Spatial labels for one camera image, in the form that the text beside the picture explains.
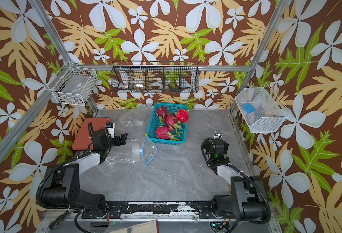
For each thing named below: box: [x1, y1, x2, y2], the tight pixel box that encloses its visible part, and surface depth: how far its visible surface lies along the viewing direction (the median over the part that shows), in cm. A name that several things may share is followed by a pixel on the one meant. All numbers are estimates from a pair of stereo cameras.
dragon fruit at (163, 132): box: [155, 125, 182, 141], surface depth 97 cm
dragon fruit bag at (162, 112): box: [156, 106, 168, 125], surface depth 106 cm
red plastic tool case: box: [71, 117, 111, 151], surface depth 98 cm
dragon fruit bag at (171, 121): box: [164, 113, 183, 130], surface depth 103 cm
